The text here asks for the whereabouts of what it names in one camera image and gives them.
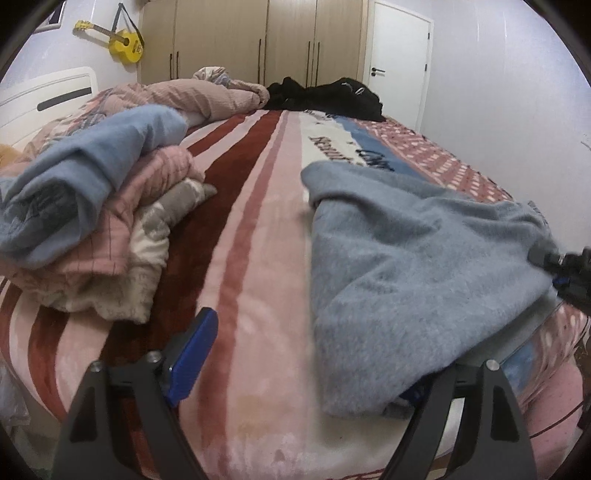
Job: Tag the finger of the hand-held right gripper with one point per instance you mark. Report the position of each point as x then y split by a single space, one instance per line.
565 259
577 293

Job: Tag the grey-blue sweater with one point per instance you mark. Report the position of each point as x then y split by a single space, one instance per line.
415 277

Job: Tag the grey white fleece blanket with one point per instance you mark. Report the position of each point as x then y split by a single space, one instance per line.
143 258

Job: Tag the yellow guitar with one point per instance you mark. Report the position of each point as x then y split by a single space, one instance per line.
124 44

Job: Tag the white door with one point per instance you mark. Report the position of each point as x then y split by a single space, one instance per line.
397 46

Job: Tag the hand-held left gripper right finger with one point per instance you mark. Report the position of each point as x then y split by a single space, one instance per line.
443 415

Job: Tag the black clothes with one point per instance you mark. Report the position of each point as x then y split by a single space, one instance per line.
332 99

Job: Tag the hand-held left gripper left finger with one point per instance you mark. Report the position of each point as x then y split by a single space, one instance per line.
194 355

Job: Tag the pink quilt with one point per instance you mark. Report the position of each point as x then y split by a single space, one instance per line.
184 97

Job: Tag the white bed headboard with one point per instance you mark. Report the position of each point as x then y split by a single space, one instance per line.
27 99

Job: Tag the framed wall picture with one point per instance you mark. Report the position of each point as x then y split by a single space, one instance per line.
53 16

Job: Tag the beige wooden wardrobe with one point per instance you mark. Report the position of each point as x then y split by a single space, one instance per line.
231 41

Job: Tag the orange plush toy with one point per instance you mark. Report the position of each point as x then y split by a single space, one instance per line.
5 156

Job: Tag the light blue garment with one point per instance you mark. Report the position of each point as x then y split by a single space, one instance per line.
92 161

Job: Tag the pink and white clothes pile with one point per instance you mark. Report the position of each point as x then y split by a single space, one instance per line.
157 184

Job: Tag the striped dotted printed blanket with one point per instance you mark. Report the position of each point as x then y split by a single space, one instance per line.
258 277

